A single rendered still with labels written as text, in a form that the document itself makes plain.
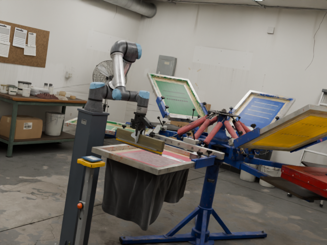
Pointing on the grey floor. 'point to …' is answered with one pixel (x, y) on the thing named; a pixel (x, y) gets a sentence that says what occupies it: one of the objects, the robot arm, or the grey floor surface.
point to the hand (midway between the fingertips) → (138, 141)
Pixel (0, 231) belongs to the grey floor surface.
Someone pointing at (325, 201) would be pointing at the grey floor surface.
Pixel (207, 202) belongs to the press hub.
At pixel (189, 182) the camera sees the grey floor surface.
